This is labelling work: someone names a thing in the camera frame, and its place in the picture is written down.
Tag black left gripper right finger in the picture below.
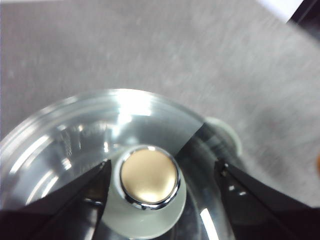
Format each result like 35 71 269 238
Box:
214 160 320 240

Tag pale green electric pot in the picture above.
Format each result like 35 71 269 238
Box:
199 116 244 166

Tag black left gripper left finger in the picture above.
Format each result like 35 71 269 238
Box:
0 159 113 240

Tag glass lid with green knob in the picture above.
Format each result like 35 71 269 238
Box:
0 87 241 240

